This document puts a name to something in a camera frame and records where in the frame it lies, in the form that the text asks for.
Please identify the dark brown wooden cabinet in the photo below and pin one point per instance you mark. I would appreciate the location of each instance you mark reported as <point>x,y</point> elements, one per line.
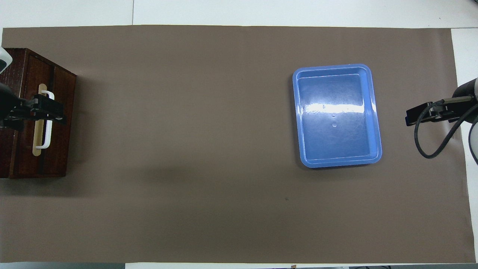
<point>15,157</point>

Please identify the blue plastic tray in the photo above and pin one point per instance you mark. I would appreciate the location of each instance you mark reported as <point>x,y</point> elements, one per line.
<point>336,119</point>

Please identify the brown paper table mat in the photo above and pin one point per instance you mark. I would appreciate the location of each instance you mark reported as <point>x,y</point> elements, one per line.
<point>209,149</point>

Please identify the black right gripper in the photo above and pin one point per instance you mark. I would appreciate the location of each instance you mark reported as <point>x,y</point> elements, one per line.
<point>457,109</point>

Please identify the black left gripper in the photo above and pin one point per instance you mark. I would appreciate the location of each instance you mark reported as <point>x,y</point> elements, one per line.
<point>15,112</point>

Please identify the wooden drawer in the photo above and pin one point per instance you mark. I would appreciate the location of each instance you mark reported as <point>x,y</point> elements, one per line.
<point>61,149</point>

